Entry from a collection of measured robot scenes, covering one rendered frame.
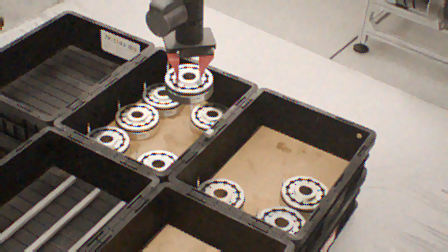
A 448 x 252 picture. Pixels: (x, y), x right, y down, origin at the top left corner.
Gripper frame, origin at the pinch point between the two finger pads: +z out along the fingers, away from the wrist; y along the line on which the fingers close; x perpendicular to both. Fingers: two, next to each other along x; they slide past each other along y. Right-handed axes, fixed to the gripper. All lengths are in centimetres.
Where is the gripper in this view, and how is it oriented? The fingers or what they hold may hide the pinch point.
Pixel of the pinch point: (188, 74)
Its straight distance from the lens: 149.6
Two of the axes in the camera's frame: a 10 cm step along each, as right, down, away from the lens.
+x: -2.2, -6.4, 7.3
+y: 9.7, -1.2, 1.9
